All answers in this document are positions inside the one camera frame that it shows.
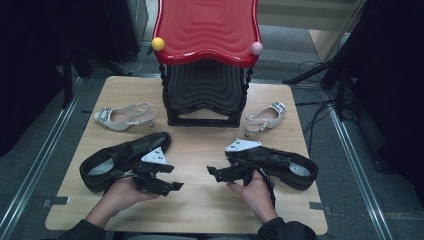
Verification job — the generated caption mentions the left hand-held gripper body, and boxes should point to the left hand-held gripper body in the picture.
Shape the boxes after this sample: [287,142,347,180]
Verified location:
[132,146,170,192]

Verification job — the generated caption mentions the right hand-held gripper cable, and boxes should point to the right hand-held gripper cable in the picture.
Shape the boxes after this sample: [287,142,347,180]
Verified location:
[255,168,277,208]

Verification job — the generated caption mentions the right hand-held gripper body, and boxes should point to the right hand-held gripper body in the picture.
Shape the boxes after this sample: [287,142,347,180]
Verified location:
[224,138,265,186]

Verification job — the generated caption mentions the person's right hand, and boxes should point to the person's right hand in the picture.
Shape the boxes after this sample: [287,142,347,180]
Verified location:
[226,170,278,225]

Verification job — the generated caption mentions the red and black shoe rack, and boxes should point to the red and black shoe rack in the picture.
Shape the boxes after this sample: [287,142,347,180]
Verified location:
[152,0,264,128]

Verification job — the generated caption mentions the black metal stand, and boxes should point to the black metal stand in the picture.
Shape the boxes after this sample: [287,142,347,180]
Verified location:
[61,43,134,109]
[282,49,355,121]

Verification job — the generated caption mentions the black leather shoe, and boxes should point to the black leather shoe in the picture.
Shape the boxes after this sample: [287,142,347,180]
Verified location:
[79,131,173,193]
[226,146,319,192]

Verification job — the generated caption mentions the white slingback heel shoe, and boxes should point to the white slingback heel shoe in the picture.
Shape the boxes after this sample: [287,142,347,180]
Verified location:
[93,101,157,132]
[243,101,288,138]

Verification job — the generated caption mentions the pink ball knob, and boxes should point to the pink ball knob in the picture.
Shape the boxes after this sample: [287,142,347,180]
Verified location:
[250,41,264,56]

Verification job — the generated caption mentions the metal floor rail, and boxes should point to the metal floor rail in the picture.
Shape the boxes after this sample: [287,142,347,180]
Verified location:
[0,77,84,240]
[321,89,395,240]

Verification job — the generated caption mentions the grey tape piece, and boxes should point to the grey tape piece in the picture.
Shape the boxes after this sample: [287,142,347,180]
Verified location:
[309,201,333,215]
[42,195,72,208]

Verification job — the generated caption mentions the black floor cables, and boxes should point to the black floor cables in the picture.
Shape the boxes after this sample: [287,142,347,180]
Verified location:
[294,59,338,155]

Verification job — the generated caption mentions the person's left hand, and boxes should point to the person's left hand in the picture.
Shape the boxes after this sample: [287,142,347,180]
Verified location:
[99,174,161,218]

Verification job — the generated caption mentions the yellow ball knob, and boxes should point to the yellow ball knob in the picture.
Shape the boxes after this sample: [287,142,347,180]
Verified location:
[151,36,166,52]

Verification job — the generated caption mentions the dark curtain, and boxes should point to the dark curtain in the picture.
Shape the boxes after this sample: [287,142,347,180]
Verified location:
[0,0,108,158]
[349,0,424,201]

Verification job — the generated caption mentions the white floor cable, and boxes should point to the white floor cable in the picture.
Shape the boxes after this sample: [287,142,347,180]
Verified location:
[117,46,152,75]

